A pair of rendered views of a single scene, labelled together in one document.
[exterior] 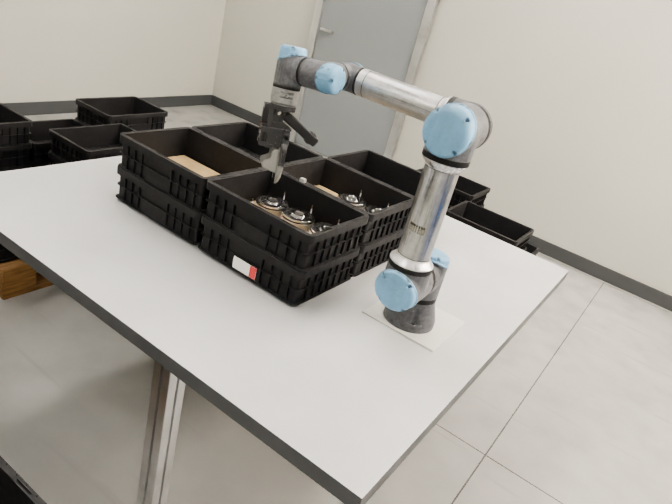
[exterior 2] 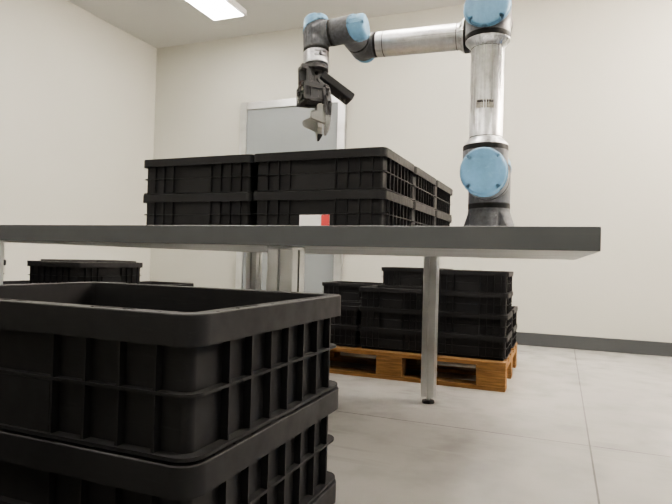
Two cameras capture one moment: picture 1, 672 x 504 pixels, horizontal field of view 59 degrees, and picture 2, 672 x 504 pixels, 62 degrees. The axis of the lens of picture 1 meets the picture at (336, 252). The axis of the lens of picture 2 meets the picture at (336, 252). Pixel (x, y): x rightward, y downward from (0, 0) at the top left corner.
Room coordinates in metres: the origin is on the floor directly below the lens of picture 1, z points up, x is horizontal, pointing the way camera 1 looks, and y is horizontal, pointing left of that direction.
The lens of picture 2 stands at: (-0.02, 0.35, 0.64)
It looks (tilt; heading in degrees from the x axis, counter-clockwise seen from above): 1 degrees up; 354
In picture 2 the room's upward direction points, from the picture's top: 2 degrees clockwise
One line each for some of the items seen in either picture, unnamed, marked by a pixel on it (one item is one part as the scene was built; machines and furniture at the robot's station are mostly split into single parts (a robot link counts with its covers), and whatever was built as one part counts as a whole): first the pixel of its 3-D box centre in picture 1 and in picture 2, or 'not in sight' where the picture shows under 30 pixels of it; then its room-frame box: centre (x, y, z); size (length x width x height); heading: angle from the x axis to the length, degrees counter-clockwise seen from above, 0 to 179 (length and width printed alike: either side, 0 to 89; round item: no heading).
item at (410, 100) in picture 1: (410, 100); (427, 40); (1.59, -0.09, 1.29); 0.49 x 0.11 x 0.12; 64
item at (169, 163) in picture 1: (195, 153); (222, 168); (1.81, 0.52, 0.92); 0.40 x 0.30 x 0.02; 61
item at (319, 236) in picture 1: (288, 201); (336, 163); (1.61, 0.17, 0.92); 0.40 x 0.30 x 0.02; 61
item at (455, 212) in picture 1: (475, 257); (472, 312); (2.90, -0.72, 0.37); 0.40 x 0.30 x 0.45; 62
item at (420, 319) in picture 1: (413, 304); (488, 221); (1.50, -0.25, 0.75); 0.15 x 0.15 x 0.10
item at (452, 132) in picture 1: (428, 211); (486, 94); (1.39, -0.19, 1.08); 0.15 x 0.12 x 0.55; 154
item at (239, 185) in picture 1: (285, 217); (336, 181); (1.61, 0.17, 0.87); 0.40 x 0.30 x 0.11; 61
